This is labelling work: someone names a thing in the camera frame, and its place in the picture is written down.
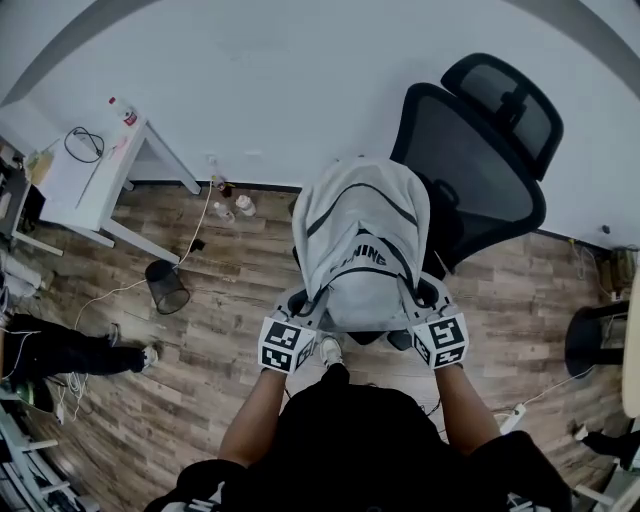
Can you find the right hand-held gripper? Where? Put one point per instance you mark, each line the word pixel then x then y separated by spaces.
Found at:
pixel 442 340

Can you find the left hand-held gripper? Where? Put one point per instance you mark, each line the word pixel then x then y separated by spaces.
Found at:
pixel 280 345

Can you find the grey backpack bag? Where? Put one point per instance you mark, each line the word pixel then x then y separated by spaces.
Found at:
pixel 360 220

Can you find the black mesh office chair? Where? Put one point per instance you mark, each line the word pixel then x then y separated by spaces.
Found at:
pixel 475 170

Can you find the person's left forearm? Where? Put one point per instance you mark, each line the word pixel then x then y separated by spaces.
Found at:
pixel 255 415

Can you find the person's right forearm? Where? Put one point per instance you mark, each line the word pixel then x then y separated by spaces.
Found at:
pixel 462 405

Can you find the person's white shoe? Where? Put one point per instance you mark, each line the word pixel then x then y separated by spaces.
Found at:
pixel 331 351

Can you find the wide clear plastic bottle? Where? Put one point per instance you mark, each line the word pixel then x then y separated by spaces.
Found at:
pixel 245 205

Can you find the black power adapter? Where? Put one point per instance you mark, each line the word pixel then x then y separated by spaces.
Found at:
pixel 198 245

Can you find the small clear plastic bottle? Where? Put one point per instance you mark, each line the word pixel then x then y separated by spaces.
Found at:
pixel 224 213

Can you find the black mesh waste bin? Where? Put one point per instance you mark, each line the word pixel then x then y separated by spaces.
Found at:
pixel 167 287

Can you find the white power strip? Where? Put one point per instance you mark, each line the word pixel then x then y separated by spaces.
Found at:
pixel 513 419

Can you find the person's black shirt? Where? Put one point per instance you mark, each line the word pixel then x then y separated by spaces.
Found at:
pixel 350 450

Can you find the black round stool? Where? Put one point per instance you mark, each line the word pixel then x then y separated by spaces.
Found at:
pixel 592 340

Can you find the beige table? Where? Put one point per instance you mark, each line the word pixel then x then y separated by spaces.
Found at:
pixel 632 360

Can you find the white desk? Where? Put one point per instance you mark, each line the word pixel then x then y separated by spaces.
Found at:
pixel 115 170

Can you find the clear bottle with red label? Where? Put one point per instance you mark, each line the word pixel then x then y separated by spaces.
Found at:
pixel 125 112

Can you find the yellowish box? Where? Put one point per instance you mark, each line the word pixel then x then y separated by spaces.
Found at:
pixel 39 166

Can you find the metal rack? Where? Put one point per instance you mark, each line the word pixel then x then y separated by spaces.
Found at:
pixel 25 465

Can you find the white wall socket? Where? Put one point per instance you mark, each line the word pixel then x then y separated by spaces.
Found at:
pixel 212 161

